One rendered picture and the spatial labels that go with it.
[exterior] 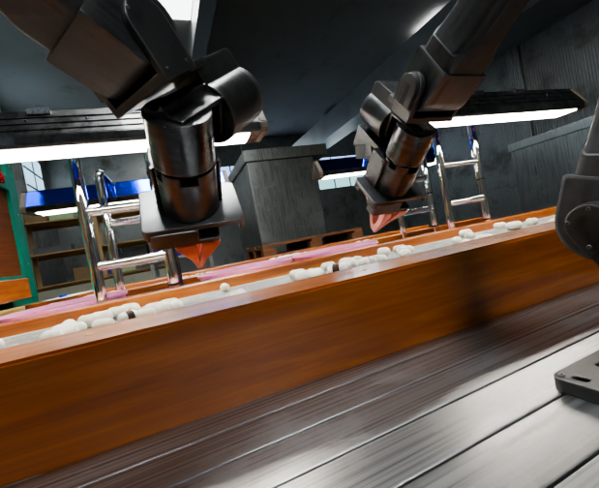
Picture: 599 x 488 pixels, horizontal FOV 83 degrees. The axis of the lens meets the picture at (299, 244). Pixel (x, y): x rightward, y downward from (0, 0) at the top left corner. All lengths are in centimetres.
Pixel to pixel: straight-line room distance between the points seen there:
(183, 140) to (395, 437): 28
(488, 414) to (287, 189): 526
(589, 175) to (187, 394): 40
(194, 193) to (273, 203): 504
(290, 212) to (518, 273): 498
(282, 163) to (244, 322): 524
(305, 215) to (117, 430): 523
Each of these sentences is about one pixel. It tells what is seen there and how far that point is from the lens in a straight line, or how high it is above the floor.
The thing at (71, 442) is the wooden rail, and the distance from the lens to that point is 38.
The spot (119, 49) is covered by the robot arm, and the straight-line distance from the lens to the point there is 30.
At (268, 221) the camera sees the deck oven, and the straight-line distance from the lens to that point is 530.
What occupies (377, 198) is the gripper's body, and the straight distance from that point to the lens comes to 53.
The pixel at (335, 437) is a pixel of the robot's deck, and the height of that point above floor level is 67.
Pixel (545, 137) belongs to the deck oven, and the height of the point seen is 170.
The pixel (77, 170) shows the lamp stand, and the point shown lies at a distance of 87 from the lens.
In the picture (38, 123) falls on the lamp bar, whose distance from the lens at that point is 71.
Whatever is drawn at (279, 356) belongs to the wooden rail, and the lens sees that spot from 37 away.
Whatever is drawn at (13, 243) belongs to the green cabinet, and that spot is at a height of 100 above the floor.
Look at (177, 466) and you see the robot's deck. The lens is 31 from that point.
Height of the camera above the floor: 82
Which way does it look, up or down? 1 degrees down
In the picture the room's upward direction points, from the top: 11 degrees counter-clockwise
